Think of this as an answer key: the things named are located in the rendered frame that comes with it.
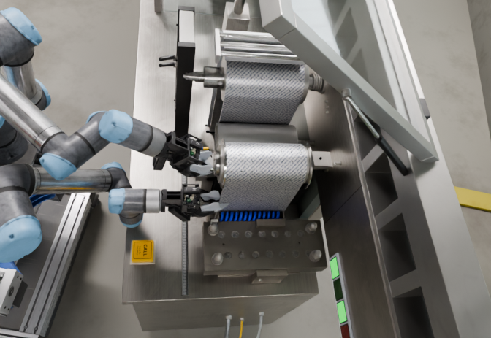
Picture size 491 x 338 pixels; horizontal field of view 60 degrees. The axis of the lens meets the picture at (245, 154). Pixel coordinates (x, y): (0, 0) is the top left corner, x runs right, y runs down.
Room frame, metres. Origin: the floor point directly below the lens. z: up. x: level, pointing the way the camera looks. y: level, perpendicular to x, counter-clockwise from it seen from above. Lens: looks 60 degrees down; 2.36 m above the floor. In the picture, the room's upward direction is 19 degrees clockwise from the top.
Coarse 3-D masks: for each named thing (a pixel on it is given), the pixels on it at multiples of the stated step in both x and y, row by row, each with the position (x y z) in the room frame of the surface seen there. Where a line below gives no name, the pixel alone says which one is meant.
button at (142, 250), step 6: (138, 240) 0.38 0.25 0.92; (144, 240) 0.39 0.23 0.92; (150, 240) 0.40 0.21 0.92; (132, 246) 0.36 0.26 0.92; (138, 246) 0.36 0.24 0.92; (144, 246) 0.37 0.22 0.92; (150, 246) 0.38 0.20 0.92; (132, 252) 0.34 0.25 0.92; (138, 252) 0.35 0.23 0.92; (144, 252) 0.35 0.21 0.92; (150, 252) 0.36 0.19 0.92; (132, 258) 0.32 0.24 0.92; (138, 258) 0.33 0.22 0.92; (144, 258) 0.33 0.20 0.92; (150, 258) 0.34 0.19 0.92
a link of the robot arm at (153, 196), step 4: (152, 188) 0.50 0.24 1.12; (148, 192) 0.47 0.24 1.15; (152, 192) 0.47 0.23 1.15; (156, 192) 0.48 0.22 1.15; (160, 192) 0.49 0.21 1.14; (148, 196) 0.46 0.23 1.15; (152, 196) 0.46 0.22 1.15; (156, 196) 0.46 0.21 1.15; (160, 196) 0.47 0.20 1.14; (148, 200) 0.45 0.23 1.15; (152, 200) 0.45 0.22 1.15; (156, 200) 0.45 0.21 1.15; (160, 200) 0.46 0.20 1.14; (148, 204) 0.44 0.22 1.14; (152, 204) 0.44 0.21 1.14; (156, 204) 0.44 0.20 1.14; (160, 204) 0.45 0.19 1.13; (148, 208) 0.43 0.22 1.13; (152, 208) 0.43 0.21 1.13; (156, 208) 0.44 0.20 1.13; (160, 208) 0.44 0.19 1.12; (148, 212) 0.42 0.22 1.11; (152, 212) 0.43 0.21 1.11; (156, 212) 0.43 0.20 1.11
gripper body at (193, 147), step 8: (168, 136) 0.53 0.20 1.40; (184, 136) 0.57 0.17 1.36; (192, 136) 0.58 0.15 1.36; (168, 144) 0.51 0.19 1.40; (176, 144) 0.52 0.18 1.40; (184, 144) 0.54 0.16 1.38; (192, 144) 0.56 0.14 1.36; (200, 144) 0.58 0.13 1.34; (168, 152) 0.51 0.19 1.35; (176, 152) 0.52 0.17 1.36; (184, 152) 0.52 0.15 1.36; (192, 152) 0.54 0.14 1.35; (168, 160) 0.51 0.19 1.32; (176, 160) 0.51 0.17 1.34; (184, 160) 0.51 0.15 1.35; (192, 160) 0.53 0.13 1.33; (176, 168) 0.50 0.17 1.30; (184, 168) 0.51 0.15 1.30
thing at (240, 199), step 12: (228, 192) 0.54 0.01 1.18; (240, 192) 0.55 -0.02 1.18; (252, 192) 0.57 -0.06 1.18; (264, 192) 0.58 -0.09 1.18; (276, 192) 0.59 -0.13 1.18; (288, 192) 0.60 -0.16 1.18; (240, 204) 0.56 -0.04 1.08; (252, 204) 0.57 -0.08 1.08; (264, 204) 0.59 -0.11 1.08; (276, 204) 0.60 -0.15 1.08; (288, 204) 0.61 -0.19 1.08
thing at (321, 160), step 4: (312, 152) 0.70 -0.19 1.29; (316, 152) 0.71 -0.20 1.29; (320, 152) 0.71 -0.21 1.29; (324, 152) 0.72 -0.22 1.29; (328, 152) 0.73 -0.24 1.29; (316, 156) 0.69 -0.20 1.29; (320, 156) 0.70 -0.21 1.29; (324, 156) 0.70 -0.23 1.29; (328, 156) 0.71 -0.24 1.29; (316, 160) 0.68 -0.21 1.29; (320, 160) 0.69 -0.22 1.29; (324, 160) 0.69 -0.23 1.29; (328, 160) 0.70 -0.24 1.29; (316, 164) 0.67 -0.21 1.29; (320, 164) 0.67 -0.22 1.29; (324, 164) 0.68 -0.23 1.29; (328, 164) 0.68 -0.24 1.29; (316, 168) 0.67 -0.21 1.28; (320, 168) 0.67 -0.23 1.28; (324, 168) 0.67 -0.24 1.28
